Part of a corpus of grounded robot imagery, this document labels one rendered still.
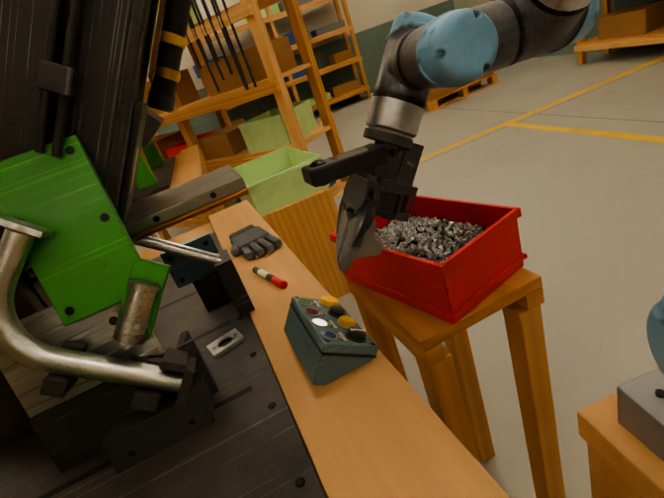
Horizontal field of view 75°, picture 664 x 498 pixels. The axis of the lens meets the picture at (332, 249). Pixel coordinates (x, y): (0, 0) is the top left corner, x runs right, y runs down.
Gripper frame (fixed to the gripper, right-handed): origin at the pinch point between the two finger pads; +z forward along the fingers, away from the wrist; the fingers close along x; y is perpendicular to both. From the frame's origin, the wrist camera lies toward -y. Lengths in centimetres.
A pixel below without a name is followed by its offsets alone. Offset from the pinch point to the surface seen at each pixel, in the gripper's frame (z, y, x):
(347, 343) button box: 6.9, -2.1, -12.4
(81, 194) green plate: -2.8, -35.1, 3.5
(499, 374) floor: 48, 102, 50
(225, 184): -6.3, -16.7, 13.7
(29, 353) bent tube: 15.3, -37.4, -3.7
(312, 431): 15.0, -6.9, -18.6
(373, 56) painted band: -227, 371, 860
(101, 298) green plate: 9.4, -31.1, 0.2
